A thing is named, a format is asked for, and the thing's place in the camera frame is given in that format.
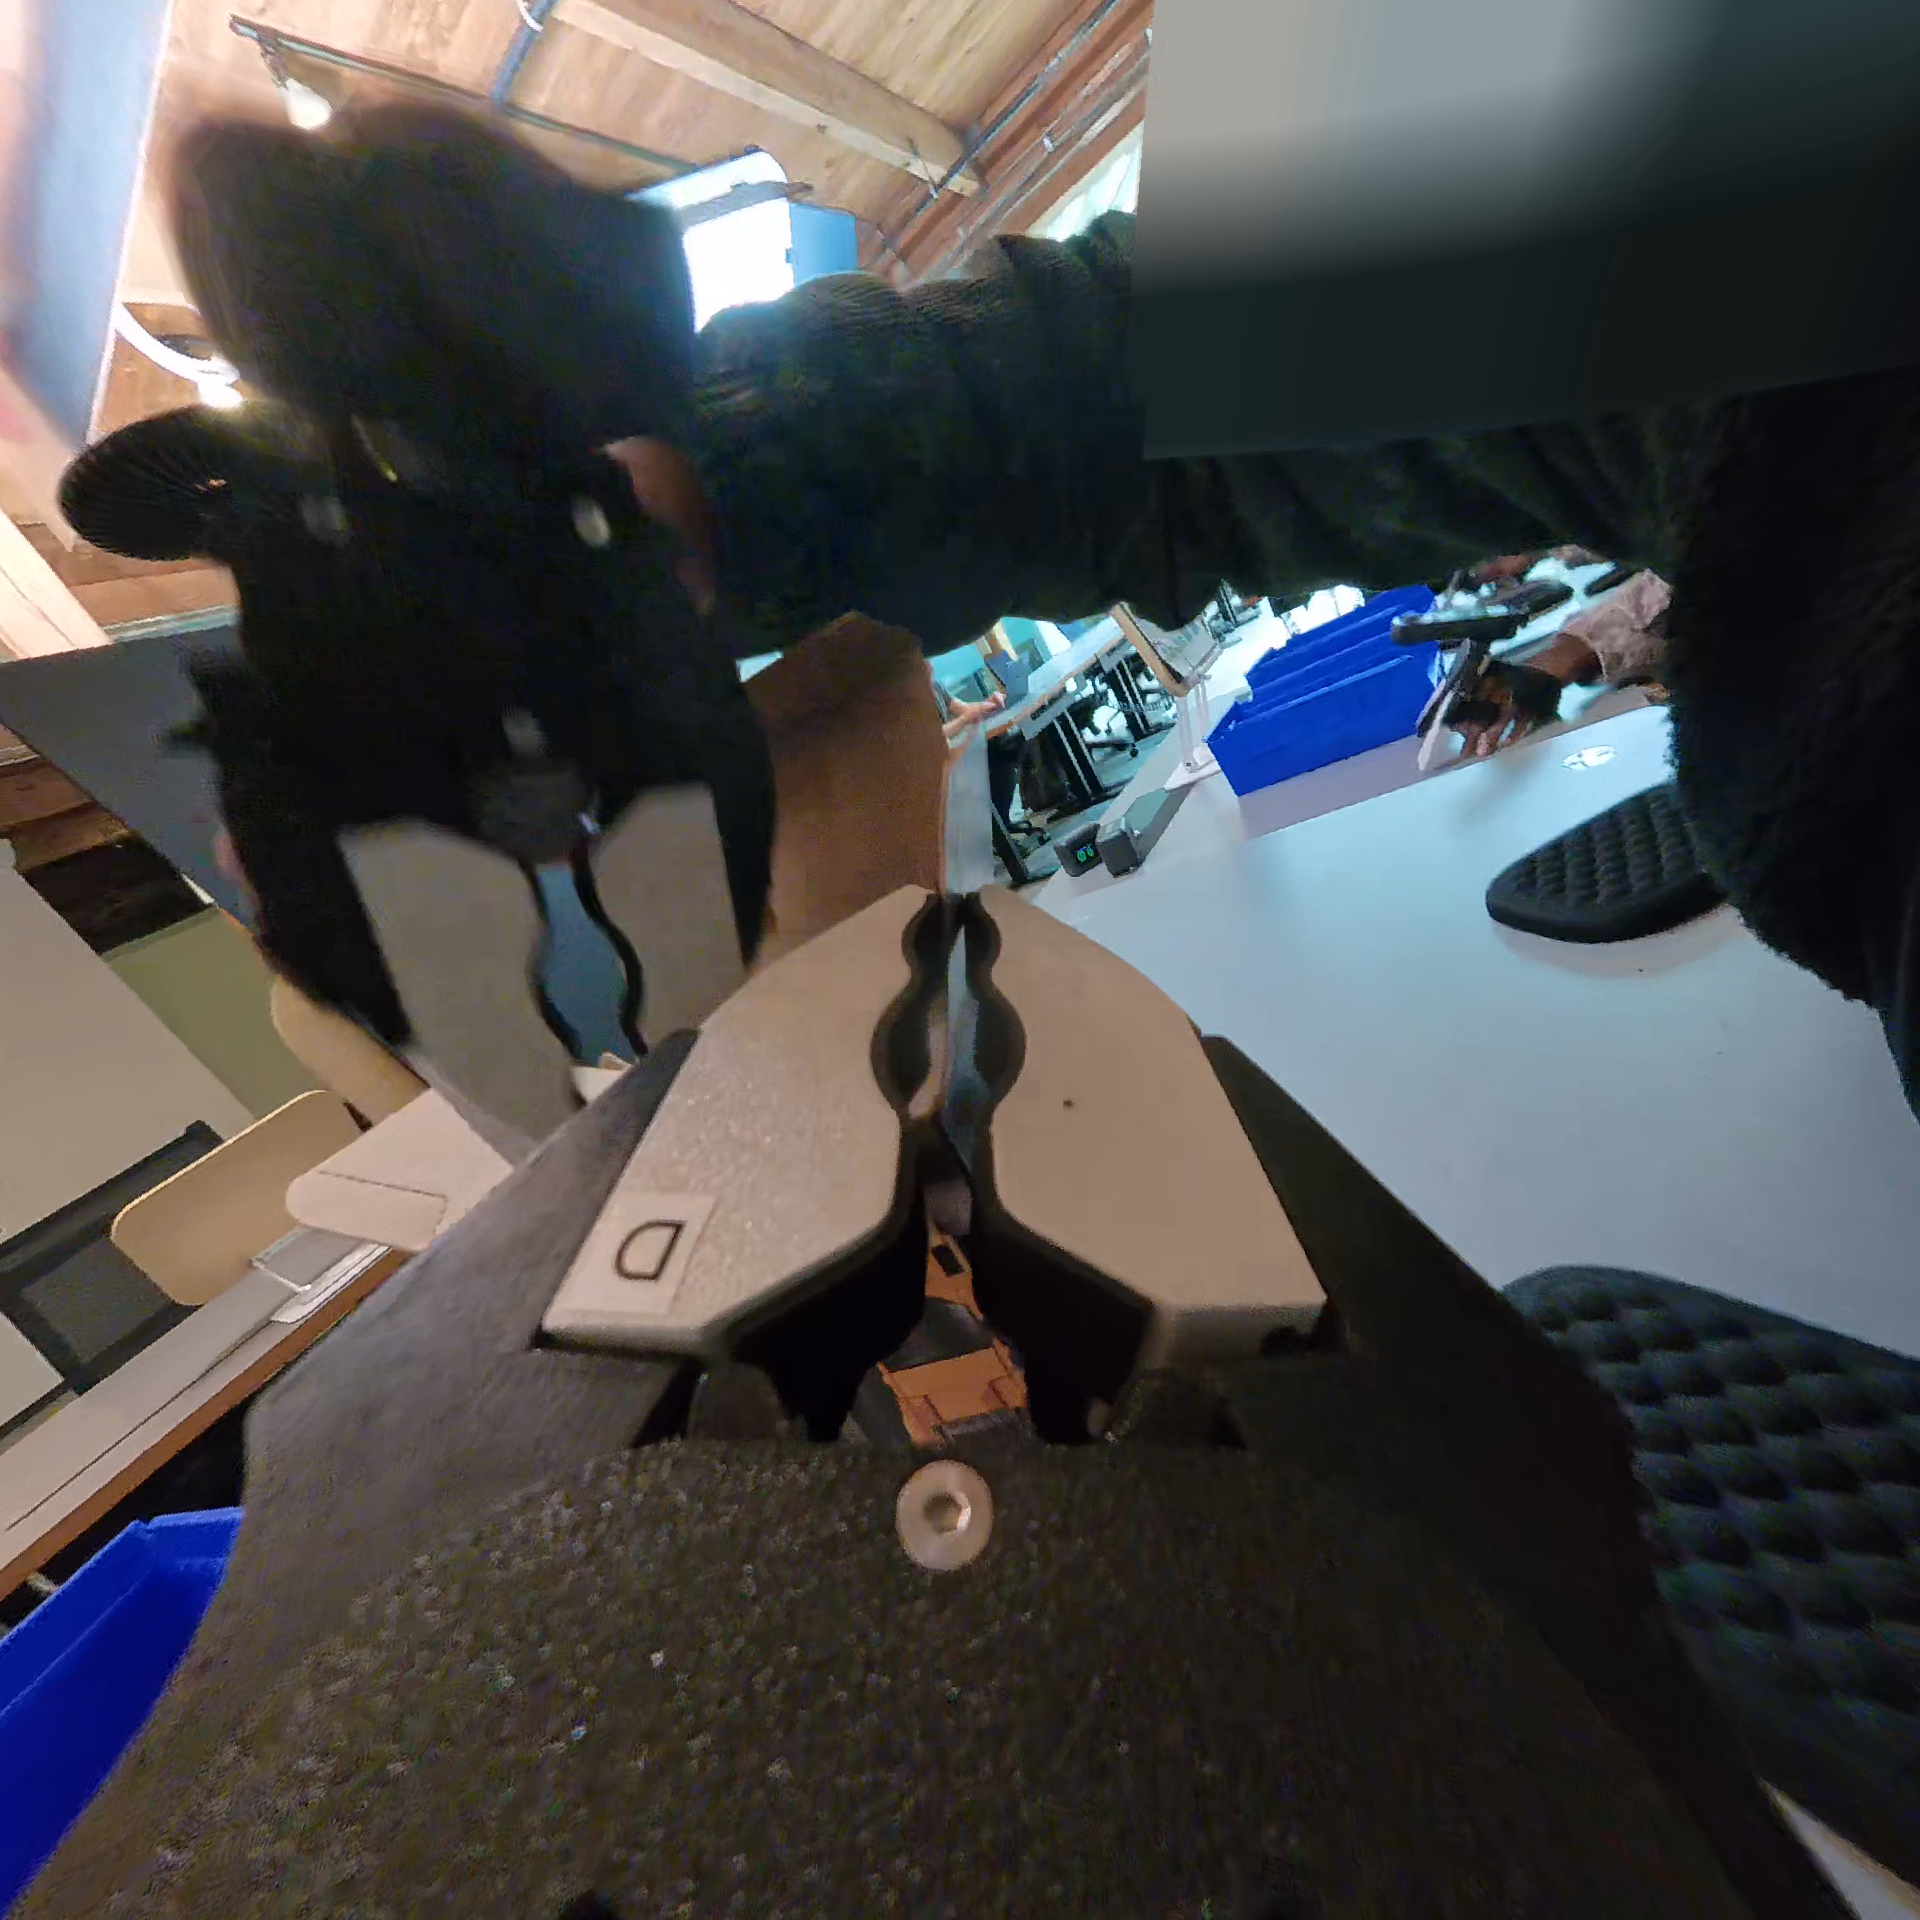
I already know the another person's forearm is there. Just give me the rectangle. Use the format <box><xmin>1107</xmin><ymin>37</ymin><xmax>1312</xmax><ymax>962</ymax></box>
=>
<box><xmin>1541</xmin><ymin>568</ymin><xmax>1678</xmax><ymax>694</ymax></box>

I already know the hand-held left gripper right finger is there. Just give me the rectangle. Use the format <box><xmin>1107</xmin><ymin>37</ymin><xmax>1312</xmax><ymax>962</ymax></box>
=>
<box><xmin>943</xmin><ymin>886</ymin><xmax>1330</xmax><ymax>1434</ymax></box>

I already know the small black box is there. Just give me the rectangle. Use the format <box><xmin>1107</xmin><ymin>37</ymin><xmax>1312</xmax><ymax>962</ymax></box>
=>
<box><xmin>1095</xmin><ymin>785</ymin><xmax>1187</xmax><ymax>876</ymax></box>

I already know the black toy car box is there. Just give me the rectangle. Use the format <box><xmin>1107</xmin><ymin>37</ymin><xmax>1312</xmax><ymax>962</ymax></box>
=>
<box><xmin>284</xmin><ymin>610</ymin><xmax>1038</xmax><ymax>1453</ymax></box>

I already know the background office desk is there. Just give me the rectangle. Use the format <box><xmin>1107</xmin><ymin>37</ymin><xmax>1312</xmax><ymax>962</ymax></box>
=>
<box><xmin>960</xmin><ymin>615</ymin><xmax>1162</xmax><ymax>892</ymax></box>

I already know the blue plastic storage bin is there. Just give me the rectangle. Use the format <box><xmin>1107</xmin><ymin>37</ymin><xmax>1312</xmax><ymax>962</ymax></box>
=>
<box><xmin>1246</xmin><ymin>585</ymin><xmax>1440</xmax><ymax>694</ymax></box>
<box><xmin>0</xmin><ymin>1504</ymin><xmax>243</xmax><ymax>1920</ymax></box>
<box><xmin>1208</xmin><ymin>654</ymin><xmax>1448</xmax><ymax>796</ymax></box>

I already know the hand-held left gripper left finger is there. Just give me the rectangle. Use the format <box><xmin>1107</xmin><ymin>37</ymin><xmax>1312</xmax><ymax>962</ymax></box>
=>
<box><xmin>539</xmin><ymin>886</ymin><xmax>947</xmax><ymax>1434</ymax></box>

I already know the black mesh armrest pad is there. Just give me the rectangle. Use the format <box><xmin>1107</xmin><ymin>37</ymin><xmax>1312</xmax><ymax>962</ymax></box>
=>
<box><xmin>1504</xmin><ymin>1264</ymin><xmax>1920</xmax><ymax>1852</ymax></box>
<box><xmin>1484</xmin><ymin>781</ymin><xmax>1731</xmax><ymax>948</ymax></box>

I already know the person's right forearm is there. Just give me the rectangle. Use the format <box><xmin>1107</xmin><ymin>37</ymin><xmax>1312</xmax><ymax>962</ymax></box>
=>
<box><xmin>690</xmin><ymin>210</ymin><xmax>1699</xmax><ymax>654</ymax></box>

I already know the grey desk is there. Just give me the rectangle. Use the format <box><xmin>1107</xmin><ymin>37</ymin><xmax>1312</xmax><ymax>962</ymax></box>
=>
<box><xmin>1027</xmin><ymin>704</ymin><xmax>1920</xmax><ymax>1358</ymax></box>

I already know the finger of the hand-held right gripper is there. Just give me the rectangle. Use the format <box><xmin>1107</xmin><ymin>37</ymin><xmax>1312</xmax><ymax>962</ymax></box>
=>
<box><xmin>576</xmin><ymin>785</ymin><xmax>754</xmax><ymax>1058</ymax></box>
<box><xmin>335</xmin><ymin>826</ymin><xmax>600</xmax><ymax>1160</ymax></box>

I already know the person's dark clothing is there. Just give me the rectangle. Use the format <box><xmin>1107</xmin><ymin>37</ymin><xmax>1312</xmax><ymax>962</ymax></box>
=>
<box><xmin>1654</xmin><ymin>375</ymin><xmax>1920</xmax><ymax>1120</ymax></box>

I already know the black hand-held device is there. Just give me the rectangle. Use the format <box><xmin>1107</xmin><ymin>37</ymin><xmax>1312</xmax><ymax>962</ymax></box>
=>
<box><xmin>1390</xmin><ymin>578</ymin><xmax>1573</xmax><ymax>649</ymax></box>

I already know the person's right hand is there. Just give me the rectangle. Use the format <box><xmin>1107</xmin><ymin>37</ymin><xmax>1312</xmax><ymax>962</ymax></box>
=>
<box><xmin>608</xmin><ymin>434</ymin><xmax>722</xmax><ymax>605</ymax></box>

